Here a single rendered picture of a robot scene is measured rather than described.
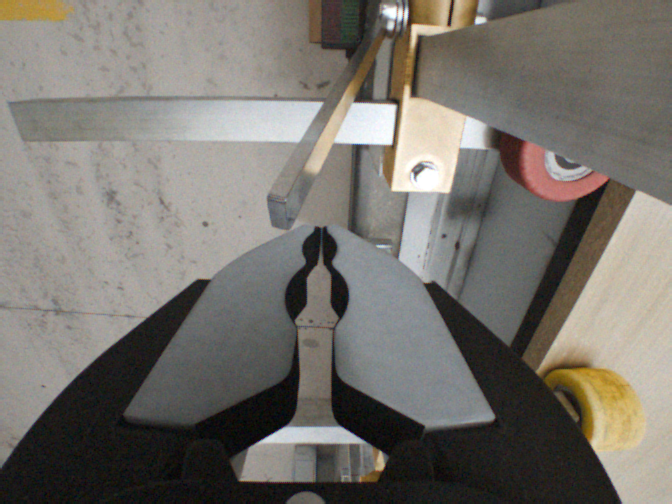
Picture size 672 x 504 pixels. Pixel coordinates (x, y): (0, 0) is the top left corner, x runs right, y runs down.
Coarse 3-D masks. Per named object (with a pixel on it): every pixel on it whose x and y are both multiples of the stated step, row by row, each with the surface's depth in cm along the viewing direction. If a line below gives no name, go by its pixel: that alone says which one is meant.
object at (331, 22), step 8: (328, 0) 31; (336, 0) 32; (328, 8) 32; (336, 8) 32; (328, 16) 32; (336, 16) 32; (328, 24) 33; (336, 24) 33; (328, 32) 33; (336, 32) 33; (328, 40) 33; (336, 40) 33
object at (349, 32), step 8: (344, 0) 32; (352, 0) 32; (344, 8) 32; (352, 8) 32; (344, 16) 32; (352, 16) 32; (344, 24) 33; (352, 24) 33; (344, 32) 33; (352, 32) 33; (344, 40) 34; (352, 40) 34
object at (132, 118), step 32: (128, 96) 24; (160, 96) 24; (192, 96) 24; (224, 96) 24; (256, 96) 25; (32, 128) 23; (64, 128) 23; (96, 128) 23; (128, 128) 23; (160, 128) 23; (192, 128) 23; (224, 128) 23; (256, 128) 23; (288, 128) 23; (352, 128) 24; (384, 128) 24; (480, 128) 24
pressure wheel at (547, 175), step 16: (512, 144) 21; (528, 144) 20; (512, 160) 22; (528, 160) 20; (544, 160) 20; (560, 160) 21; (512, 176) 23; (528, 176) 21; (544, 176) 21; (560, 176) 21; (576, 176) 21; (592, 176) 21; (544, 192) 22; (560, 192) 22; (576, 192) 22
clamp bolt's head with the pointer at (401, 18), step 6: (402, 0) 21; (378, 6) 21; (402, 6) 20; (378, 12) 21; (402, 12) 21; (402, 18) 21; (396, 24) 21; (402, 24) 21; (396, 30) 21; (402, 30) 21; (402, 36) 21
